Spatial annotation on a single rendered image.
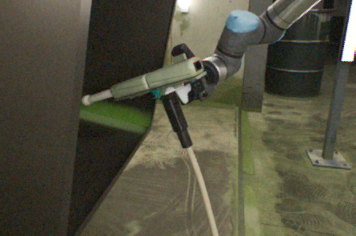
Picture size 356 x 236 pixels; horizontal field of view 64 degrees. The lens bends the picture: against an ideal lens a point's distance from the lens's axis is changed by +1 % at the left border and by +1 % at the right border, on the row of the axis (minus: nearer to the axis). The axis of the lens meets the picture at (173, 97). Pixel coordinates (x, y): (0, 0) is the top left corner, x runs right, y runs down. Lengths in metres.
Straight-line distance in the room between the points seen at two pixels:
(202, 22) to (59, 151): 2.20
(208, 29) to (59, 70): 2.20
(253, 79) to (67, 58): 2.28
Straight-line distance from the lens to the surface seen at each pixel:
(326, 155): 1.96
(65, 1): 0.37
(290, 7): 0.93
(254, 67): 2.55
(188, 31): 2.55
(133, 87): 0.75
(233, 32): 0.87
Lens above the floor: 0.86
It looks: 17 degrees down
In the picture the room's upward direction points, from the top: straight up
